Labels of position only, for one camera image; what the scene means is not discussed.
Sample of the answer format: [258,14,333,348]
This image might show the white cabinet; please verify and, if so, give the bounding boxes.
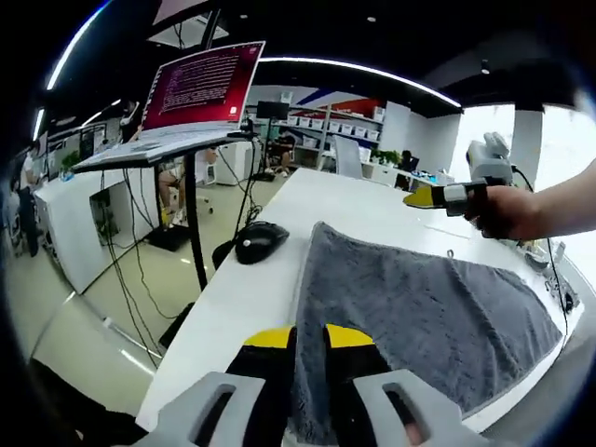
[215,141,255,188]

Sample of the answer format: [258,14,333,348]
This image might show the small green desk plants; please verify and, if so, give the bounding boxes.
[370,148,403,169]

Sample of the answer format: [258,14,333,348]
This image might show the black computer mouse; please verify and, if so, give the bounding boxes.
[234,221,291,266]

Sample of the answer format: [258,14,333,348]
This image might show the pale ceiling panel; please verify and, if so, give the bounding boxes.
[152,0,211,25]

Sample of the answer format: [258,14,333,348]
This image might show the shelf with white boxes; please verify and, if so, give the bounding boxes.
[278,102,387,156]

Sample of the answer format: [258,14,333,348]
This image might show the white office chair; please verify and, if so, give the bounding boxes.
[332,134,365,181]

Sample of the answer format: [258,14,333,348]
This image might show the curved ceiling light strip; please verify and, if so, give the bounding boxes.
[45,0,114,92]

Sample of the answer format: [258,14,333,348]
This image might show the long ceiling light strip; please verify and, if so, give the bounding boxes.
[258,56,463,109]

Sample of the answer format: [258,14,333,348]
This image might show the person's right hand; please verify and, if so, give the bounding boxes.
[464,184,544,241]

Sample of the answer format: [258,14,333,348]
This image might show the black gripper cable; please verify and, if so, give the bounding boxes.
[511,163,572,341]

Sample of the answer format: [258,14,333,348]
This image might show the white laptop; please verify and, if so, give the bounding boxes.
[74,40,266,173]

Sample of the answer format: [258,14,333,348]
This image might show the grey towel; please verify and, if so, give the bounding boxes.
[286,221,564,446]

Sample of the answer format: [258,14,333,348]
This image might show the black laptop stand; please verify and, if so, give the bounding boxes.
[72,132,262,292]

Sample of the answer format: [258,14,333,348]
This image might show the black monitor on stand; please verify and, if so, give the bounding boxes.
[255,100,291,120]

